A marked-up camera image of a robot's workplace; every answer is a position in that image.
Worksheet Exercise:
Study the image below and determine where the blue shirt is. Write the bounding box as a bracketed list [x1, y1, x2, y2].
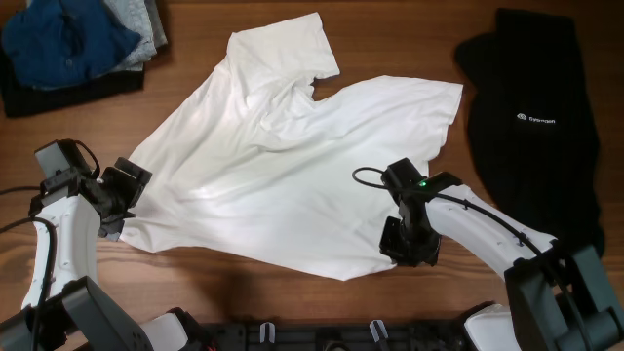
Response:
[1, 0, 140, 89]

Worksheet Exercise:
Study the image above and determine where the light grey folded garment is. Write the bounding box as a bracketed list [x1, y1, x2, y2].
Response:
[103, 0, 168, 72]

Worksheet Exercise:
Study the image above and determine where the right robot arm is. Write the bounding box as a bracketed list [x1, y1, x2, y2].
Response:
[379, 158, 623, 350]

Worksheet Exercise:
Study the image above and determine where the black folded garment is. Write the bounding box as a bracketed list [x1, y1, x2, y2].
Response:
[1, 52, 145, 118]

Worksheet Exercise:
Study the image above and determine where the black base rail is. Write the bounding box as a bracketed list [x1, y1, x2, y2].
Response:
[206, 320, 472, 351]

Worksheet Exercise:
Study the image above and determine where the white t-shirt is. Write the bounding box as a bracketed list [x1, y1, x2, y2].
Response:
[121, 13, 462, 281]

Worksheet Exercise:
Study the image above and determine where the black garment with logo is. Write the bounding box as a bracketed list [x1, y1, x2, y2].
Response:
[454, 8, 605, 254]

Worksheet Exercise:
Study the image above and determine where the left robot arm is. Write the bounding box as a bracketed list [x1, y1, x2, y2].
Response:
[1, 139, 217, 351]

